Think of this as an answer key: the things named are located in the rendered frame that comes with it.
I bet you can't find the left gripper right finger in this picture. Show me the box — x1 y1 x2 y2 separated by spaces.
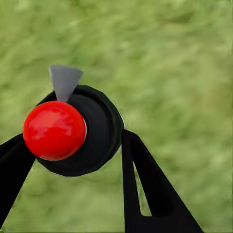
121 129 203 233

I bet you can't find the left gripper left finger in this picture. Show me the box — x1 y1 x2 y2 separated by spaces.
0 133 36 229

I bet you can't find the pesticide atomizer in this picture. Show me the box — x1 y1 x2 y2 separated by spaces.
23 64 125 176

